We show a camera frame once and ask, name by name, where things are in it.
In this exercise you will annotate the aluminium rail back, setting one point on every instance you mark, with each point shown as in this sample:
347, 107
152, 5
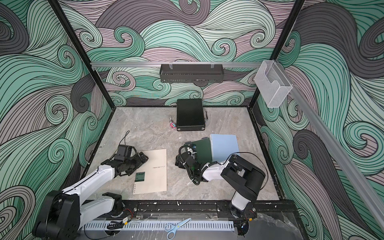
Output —
134, 64

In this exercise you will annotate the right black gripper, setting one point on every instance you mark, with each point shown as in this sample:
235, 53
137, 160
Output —
178, 161

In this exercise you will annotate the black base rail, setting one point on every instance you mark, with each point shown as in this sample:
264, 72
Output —
219, 208

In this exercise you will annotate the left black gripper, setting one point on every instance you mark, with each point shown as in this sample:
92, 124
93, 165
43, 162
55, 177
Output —
138, 161

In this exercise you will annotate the aluminium rail right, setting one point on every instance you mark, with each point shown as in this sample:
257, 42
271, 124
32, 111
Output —
367, 193

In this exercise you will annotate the black wall tray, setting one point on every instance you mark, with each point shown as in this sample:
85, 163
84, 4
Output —
191, 74

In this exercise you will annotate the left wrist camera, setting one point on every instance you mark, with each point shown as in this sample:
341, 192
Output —
123, 153

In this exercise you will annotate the dark green spiral notebook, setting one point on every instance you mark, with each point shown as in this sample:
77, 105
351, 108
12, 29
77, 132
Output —
203, 150

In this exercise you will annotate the clear wall holder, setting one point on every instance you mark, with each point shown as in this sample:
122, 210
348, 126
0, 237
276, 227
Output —
273, 83

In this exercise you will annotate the black case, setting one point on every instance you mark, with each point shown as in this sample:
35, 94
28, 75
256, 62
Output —
190, 115

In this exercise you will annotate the blue scissors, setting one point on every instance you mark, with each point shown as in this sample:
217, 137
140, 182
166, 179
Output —
171, 229

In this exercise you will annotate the light blue spiral notebook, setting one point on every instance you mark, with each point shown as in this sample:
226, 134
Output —
222, 146

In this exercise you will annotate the aluminium rail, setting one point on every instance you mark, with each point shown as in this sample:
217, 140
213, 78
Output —
367, 193
134, 64

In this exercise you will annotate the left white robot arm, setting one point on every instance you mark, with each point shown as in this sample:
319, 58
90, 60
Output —
64, 212

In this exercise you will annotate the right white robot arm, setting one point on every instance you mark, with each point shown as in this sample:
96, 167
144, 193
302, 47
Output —
245, 178

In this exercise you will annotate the white slotted cable duct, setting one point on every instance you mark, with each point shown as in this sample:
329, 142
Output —
193, 225

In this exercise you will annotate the beige spiral notebook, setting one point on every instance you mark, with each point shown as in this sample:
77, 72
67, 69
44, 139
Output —
151, 177

